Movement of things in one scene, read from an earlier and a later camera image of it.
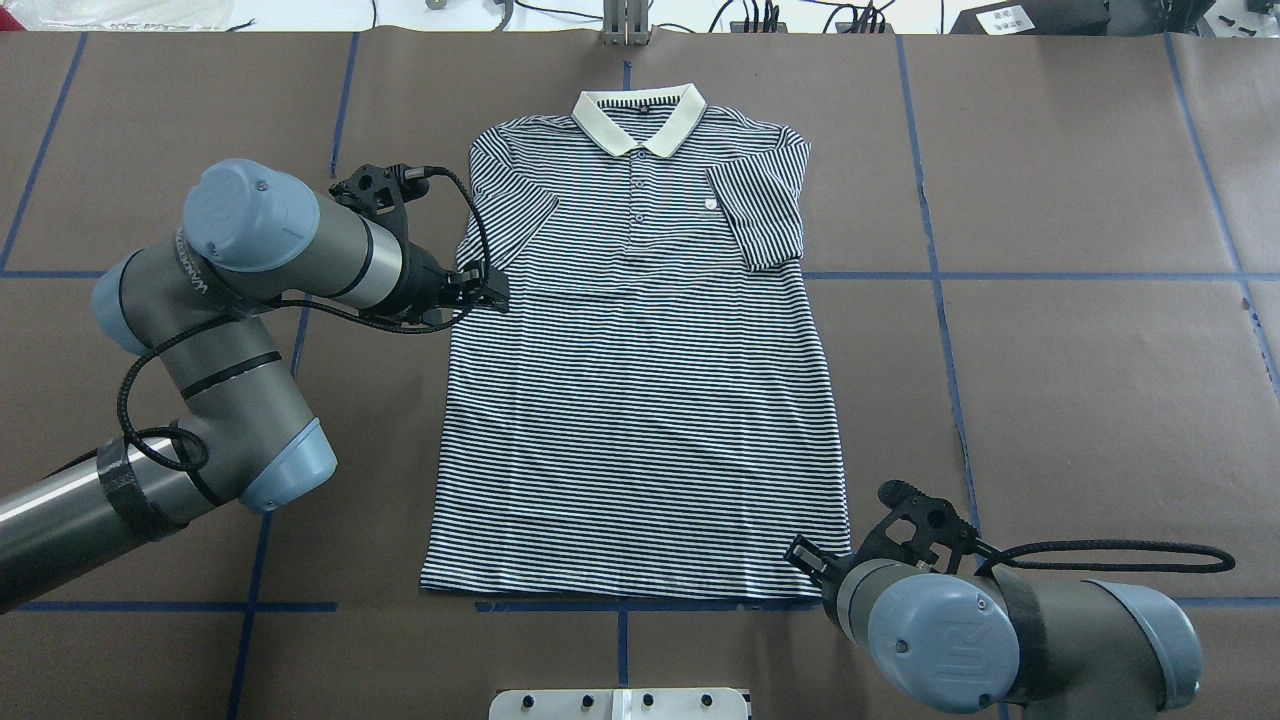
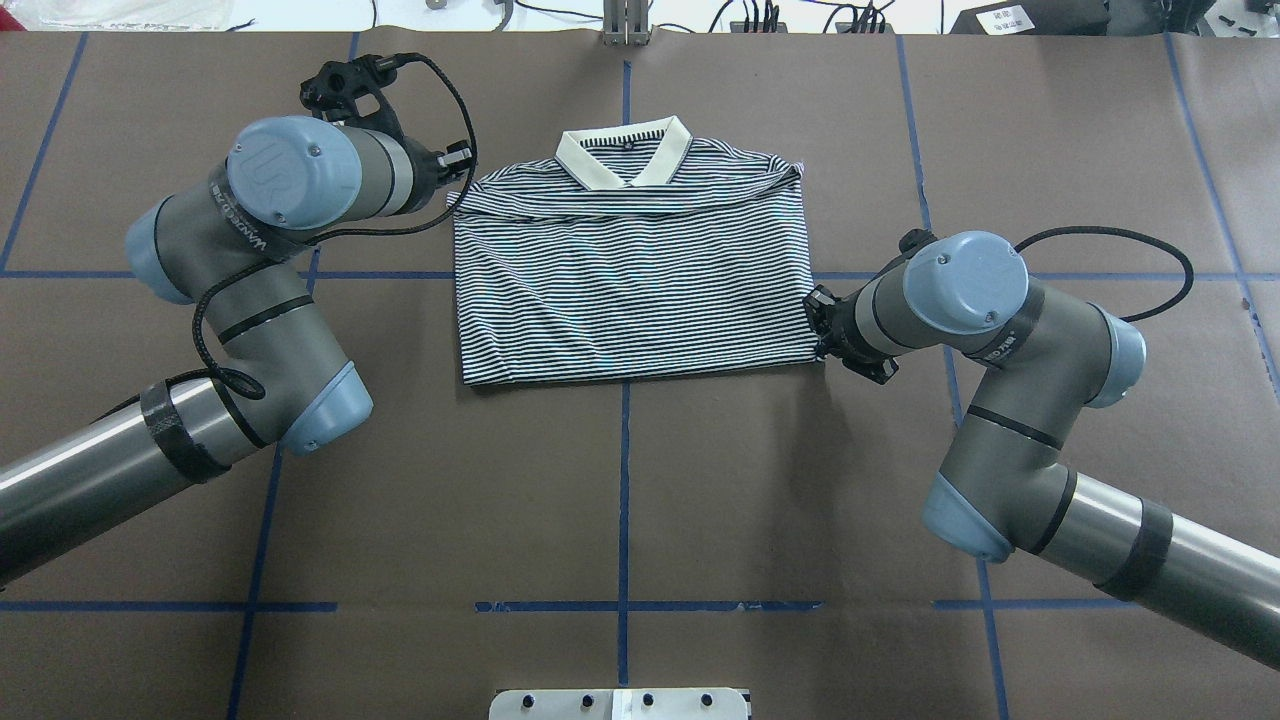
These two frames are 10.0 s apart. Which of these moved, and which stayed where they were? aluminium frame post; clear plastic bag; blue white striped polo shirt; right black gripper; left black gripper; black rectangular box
Moved: right black gripper; left black gripper; blue white striped polo shirt
Stayed: black rectangular box; clear plastic bag; aluminium frame post
